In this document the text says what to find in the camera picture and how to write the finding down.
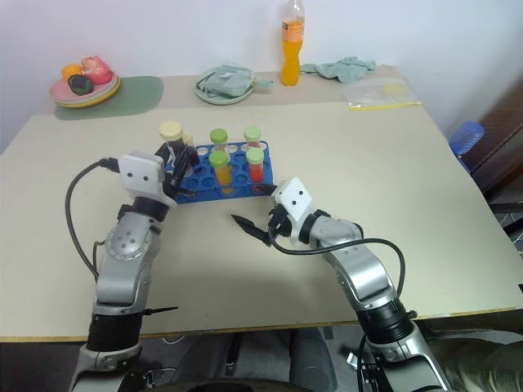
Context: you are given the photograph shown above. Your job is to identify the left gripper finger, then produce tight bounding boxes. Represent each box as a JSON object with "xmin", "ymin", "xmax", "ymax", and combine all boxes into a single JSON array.
[
  {"xmin": 175, "ymin": 145, "xmax": 200, "ymax": 185},
  {"xmin": 154, "ymin": 144, "xmax": 173, "ymax": 169}
]

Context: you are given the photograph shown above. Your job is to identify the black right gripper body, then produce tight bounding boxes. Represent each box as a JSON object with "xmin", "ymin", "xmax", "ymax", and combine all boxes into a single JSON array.
[{"xmin": 266, "ymin": 204, "xmax": 293, "ymax": 247}]

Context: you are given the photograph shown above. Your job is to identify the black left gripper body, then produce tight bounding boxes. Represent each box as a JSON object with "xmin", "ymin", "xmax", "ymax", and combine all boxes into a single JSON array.
[{"xmin": 162, "ymin": 164, "xmax": 188, "ymax": 203}]

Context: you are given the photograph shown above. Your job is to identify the cream-capped dark liquid tube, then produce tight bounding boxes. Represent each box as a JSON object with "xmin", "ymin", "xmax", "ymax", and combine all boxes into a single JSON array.
[{"xmin": 158, "ymin": 119, "xmax": 194, "ymax": 175}]

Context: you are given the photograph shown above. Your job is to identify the blue test tube rack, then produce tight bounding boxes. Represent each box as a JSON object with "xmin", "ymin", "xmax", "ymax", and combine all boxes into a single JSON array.
[{"xmin": 162, "ymin": 140, "xmax": 275, "ymax": 205}]

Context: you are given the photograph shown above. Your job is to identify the green-capped clear test tube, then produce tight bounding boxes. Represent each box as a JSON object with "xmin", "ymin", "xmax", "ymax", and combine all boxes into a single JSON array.
[{"xmin": 209, "ymin": 127, "xmax": 229, "ymax": 154}]

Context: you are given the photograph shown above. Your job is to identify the green-capped red liquid tube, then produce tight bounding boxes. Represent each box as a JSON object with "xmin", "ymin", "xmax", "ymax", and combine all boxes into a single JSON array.
[{"xmin": 245, "ymin": 147, "xmax": 266, "ymax": 184}]

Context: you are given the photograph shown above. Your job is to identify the green-capped yellow liquid tube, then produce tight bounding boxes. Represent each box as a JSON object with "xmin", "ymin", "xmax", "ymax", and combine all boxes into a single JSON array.
[{"xmin": 208, "ymin": 150, "xmax": 235, "ymax": 196}]

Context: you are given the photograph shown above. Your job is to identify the green-capped pink liquid tube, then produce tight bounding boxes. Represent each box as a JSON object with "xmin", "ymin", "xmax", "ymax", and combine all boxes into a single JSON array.
[{"xmin": 243, "ymin": 126, "xmax": 263, "ymax": 150}]

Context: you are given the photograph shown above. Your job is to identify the green placemat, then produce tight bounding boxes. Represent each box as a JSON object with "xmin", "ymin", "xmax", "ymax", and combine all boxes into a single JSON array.
[{"xmin": 54, "ymin": 74, "xmax": 165, "ymax": 121}]

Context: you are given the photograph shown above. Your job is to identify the pale green plate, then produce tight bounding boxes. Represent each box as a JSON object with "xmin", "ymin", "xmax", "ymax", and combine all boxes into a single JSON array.
[{"xmin": 193, "ymin": 67, "xmax": 257, "ymax": 105}]

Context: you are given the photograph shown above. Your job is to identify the pale green zip pouch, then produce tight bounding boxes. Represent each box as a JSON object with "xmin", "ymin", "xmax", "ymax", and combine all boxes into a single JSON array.
[{"xmin": 195, "ymin": 64, "xmax": 255, "ymax": 98}]

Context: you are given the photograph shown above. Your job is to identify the stack of pastel plates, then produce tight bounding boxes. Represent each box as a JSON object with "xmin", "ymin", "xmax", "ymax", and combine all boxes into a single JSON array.
[{"xmin": 49, "ymin": 74, "xmax": 123, "ymax": 109}]

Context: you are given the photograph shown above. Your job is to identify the pink red toy fruit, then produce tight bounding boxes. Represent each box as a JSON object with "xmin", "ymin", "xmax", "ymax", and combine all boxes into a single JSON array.
[{"xmin": 79, "ymin": 54, "xmax": 113, "ymax": 86}]

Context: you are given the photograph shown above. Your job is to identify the dark toy fruit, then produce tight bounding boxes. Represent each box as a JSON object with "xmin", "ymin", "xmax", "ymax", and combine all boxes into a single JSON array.
[{"xmin": 66, "ymin": 73, "xmax": 95, "ymax": 96}]

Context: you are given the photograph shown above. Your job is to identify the orange toy fruit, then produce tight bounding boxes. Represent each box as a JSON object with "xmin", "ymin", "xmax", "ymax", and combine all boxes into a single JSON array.
[{"xmin": 60, "ymin": 62, "xmax": 85, "ymax": 83}]

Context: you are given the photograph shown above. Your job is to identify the black zip tie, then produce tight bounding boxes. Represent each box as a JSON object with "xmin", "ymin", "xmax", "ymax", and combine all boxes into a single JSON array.
[{"xmin": 141, "ymin": 305, "xmax": 180, "ymax": 319}]

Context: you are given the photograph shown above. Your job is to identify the orange soda plastic bottle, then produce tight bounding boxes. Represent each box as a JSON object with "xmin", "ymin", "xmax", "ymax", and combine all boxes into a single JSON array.
[{"xmin": 279, "ymin": 0, "xmax": 306, "ymax": 87}]

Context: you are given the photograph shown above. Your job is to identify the green crumpled cloth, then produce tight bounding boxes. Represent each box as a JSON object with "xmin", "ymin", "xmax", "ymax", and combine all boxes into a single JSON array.
[{"xmin": 300, "ymin": 56, "xmax": 378, "ymax": 86}]

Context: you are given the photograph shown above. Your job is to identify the clear zip plastic bag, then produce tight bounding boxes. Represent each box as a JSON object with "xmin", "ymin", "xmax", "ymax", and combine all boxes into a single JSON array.
[{"xmin": 342, "ymin": 78, "xmax": 422, "ymax": 112}]

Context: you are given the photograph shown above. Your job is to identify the blue ribbed water bottle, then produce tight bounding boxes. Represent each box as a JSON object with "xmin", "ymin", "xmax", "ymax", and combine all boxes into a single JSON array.
[{"xmin": 448, "ymin": 120, "xmax": 485, "ymax": 173}]

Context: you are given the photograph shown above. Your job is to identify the dark wooden cabinet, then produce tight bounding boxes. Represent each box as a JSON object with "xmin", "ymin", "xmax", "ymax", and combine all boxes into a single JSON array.
[{"xmin": 468, "ymin": 81, "xmax": 523, "ymax": 205}]

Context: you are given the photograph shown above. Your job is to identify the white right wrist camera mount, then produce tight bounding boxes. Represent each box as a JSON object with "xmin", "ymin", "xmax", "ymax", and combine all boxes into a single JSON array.
[{"xmin": 270, "ymin": 176, "xmax": 314, "ymax": 243}]

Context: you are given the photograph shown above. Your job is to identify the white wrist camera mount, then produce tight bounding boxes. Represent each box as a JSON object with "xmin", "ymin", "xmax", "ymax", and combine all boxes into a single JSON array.
[
  {"xmin": 270, "ymin": 176, "xmax": 314, "ymax": 243},
  {"xmin": 117, "ymin": 150, "xmax": 178, "ymax": 206}
]

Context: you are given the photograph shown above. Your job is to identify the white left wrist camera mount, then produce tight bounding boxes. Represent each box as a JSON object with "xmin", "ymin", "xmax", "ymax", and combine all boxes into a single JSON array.
[{"xmin": 117, "ymin": 150, "xmax": 178, "ymax": 206}]

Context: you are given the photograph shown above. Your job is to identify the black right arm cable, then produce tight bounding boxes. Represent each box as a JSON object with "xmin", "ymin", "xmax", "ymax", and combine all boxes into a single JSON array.
[{"xmin": 268, "ymin": 226, "xmax": 409, "ymax": 304}]

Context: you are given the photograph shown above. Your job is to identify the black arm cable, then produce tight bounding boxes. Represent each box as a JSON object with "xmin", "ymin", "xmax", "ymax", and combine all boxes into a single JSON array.
[
  {"xmin": 65, "ymin": 157, "xmax": 120, "ymax": 283},
  {"xmin": 268, "ymin": 226, "xmax": 409, "ymax": 304}
]

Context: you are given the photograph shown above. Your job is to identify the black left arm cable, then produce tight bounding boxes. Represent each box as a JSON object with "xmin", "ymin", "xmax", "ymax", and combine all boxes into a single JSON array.
[{"xmin": 65, "ymin": 157, "xmax": 120, "ymax": 283}]

